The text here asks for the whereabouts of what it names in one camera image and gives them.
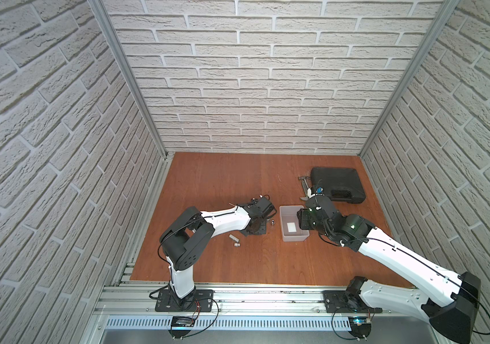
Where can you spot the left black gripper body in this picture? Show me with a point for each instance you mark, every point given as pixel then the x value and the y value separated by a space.
pixel 256 223

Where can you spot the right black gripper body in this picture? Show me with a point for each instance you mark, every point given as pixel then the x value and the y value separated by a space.
pixel 305 223

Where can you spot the translucent plastic storage box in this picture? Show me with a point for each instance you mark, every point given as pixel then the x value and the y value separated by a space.
pixel 289 214

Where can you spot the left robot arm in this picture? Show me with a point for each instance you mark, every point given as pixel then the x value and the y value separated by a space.
pixel 188 236

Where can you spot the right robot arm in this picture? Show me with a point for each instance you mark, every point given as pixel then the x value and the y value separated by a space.
pixel 445 299

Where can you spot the white label in box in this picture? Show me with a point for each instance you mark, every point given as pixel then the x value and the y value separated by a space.
pixel 291 228

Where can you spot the black plastic tool case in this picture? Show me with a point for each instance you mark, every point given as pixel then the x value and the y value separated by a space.
pixel 339 184

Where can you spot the right controller board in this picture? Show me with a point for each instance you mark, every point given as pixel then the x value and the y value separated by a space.
pixel 360 328

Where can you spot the controller board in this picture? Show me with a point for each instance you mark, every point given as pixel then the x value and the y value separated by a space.
pixel 181 326
pixel 360 328

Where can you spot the left controller board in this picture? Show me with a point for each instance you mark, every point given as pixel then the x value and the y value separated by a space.
pixel 181 326

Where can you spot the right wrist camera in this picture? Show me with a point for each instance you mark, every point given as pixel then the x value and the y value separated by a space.
pixel 314 191

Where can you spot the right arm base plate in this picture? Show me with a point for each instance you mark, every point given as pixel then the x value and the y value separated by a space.
pixel 345 302

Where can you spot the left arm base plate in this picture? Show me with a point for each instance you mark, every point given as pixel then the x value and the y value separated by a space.
pixel 167 301

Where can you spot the aluminium rail frame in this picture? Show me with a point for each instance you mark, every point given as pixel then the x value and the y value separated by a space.
pixel 236 307

